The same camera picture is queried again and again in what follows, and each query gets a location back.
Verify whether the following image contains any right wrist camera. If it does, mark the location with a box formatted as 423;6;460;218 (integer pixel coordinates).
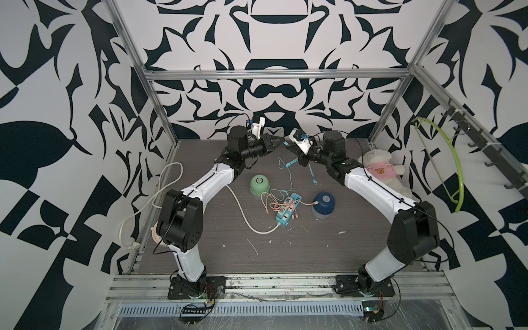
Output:
289;129;314;155

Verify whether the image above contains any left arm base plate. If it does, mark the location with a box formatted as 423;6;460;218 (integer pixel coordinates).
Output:
167;275;227;301

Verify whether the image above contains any white teddy bear pink shirt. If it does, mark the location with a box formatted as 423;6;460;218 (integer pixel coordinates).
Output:
357;149;413;198

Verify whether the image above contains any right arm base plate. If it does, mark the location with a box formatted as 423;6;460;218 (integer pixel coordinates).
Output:
334;274;395;298

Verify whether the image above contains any light green meat grinder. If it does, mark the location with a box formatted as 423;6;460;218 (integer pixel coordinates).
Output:
250;174;271;198

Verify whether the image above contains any black wall hook rail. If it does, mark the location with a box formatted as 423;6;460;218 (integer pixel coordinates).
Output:
442;98;527;199

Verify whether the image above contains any teal power strip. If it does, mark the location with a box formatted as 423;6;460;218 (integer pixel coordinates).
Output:
276;193;302;226

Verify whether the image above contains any white power cable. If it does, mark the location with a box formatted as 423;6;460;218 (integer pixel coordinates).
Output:
118;161;283;250

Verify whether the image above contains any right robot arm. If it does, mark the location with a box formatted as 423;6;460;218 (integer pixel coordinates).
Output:
285;129;440;288

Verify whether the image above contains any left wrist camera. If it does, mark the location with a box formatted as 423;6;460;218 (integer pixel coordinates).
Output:
247;116;265;140

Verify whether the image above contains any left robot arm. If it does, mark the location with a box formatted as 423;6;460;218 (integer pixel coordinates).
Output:
155;126;285;291

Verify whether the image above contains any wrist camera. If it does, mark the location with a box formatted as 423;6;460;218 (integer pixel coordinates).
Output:
289;129;314;155
247;116;265;140

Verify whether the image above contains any pink round clock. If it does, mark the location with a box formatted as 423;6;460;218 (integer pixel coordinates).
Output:
151;222;162;244

